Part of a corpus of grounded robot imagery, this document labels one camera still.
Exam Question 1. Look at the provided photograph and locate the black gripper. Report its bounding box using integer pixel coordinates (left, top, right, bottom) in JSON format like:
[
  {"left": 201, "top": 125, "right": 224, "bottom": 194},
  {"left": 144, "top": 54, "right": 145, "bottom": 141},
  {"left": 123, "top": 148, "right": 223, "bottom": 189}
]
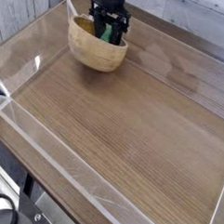
[{"left": 89, "top": 0, "right": 131, "bottom": 46}]

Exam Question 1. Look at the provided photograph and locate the green rectangular block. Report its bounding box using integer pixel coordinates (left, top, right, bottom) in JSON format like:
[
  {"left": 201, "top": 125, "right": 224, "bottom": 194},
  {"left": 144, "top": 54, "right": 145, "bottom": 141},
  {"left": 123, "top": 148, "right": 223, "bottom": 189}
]
[{"left": 101, "top": 24, "right": 112, "bottom": 42}]

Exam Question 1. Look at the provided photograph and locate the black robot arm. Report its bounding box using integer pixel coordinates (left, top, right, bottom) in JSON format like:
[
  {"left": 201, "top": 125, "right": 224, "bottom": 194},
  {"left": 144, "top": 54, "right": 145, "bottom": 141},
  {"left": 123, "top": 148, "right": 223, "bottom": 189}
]
[{"left": 89, "top": 0, "right": 131, "bottom": 46}]

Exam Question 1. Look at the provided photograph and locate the brown wooden bowl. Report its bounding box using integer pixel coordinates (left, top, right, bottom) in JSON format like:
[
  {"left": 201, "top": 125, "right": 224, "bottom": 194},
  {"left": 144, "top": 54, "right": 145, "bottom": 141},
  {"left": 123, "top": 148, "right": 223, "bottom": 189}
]
[{"left": 68, "top": 15, "right": 128, "bottom": 72}]

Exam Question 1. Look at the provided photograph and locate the black table leg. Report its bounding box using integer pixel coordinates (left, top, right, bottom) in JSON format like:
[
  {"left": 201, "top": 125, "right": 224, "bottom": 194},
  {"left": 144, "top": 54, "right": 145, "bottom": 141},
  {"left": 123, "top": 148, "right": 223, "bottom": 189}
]
[{"left": 23, "top": 174, "right": 34, "bottom": 197}]

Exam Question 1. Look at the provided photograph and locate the clear acrylic tray wall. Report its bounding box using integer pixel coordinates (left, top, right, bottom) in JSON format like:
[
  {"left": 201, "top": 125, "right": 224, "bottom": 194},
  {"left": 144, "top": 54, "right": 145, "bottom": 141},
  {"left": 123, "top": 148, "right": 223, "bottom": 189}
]
[{"left": 0, "top": 0, "right": 224, "bottom": 224}]

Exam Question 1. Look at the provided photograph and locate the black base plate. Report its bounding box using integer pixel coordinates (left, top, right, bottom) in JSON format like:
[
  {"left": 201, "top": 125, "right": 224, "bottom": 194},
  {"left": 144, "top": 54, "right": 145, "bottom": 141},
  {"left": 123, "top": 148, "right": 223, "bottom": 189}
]
[{"left": 18, "top": 192, "right": 52, "bottom": 224}]

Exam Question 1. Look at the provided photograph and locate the black cable loop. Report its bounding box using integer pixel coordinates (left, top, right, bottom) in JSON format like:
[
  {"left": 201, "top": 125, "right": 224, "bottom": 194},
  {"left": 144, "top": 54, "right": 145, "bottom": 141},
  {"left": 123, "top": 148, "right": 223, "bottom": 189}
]
[{"left": 0, "top": 192, "right": 20, "bottom": 224}]

